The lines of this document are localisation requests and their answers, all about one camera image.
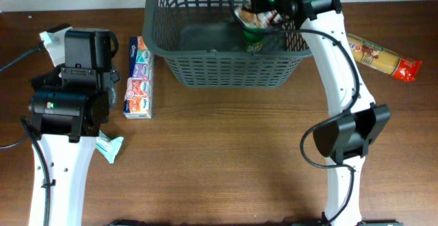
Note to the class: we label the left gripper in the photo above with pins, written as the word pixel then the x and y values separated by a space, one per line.
pixel 116 77

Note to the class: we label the beige snack bag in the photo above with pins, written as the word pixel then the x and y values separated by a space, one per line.
pixel 257 21

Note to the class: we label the green lid Knorr jar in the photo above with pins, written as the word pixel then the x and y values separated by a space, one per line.
pixel 253 39

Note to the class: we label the Kleenex tissue multipack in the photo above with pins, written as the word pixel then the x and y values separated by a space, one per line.
pixel 138 101

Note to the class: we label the grey plastic shopping basket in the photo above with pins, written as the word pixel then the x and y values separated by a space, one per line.
pixel 204 46

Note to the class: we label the teal tissue packet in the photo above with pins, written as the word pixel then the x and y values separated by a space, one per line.
pixel 108 147

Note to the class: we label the spaghetti pasta package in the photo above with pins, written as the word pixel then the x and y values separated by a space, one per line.
pixel 384 60

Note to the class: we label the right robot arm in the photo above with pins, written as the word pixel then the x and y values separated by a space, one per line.
pixel 339 144

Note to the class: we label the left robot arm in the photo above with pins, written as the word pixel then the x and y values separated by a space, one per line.
pixel 70 104

